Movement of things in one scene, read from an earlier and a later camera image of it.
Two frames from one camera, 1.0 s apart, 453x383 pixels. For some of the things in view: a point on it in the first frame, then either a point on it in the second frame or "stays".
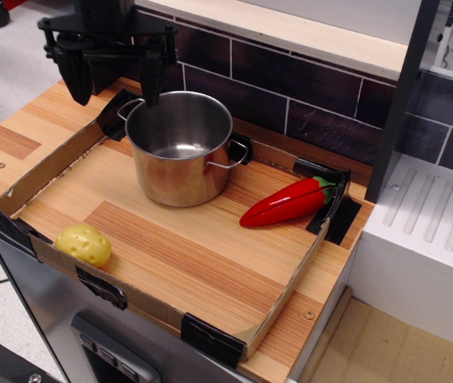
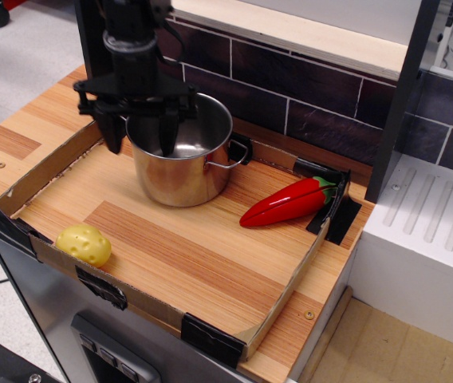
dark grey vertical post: (390, 152) stays
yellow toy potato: (86, 242) stays
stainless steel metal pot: (181, 148) stays
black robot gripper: (100, 28) to (135, 83)
